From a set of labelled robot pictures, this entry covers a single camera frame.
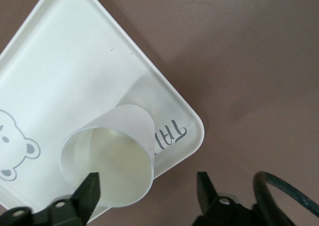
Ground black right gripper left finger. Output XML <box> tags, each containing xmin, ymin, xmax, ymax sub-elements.
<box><xmin>0</xmin><ymin>172</ymin><xmax>101</xmax><ymax>226</ymax></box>

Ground white tray with bear print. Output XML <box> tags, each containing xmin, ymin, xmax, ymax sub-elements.
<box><xmin>0</xmin><ymin>0</ymin><xmax>205</xmax><ymax>224</ymax></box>

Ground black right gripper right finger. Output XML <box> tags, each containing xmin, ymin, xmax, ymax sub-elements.
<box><xmin>189</xmin><ymin>171</ymin><xmax>252</xmax><ymax>226</ymax></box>

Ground white plastic cup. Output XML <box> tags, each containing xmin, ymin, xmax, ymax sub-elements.
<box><xmin>59</xmin><ymin>103</ymin><xmax>156</xmax><ymax>209</ymax></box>

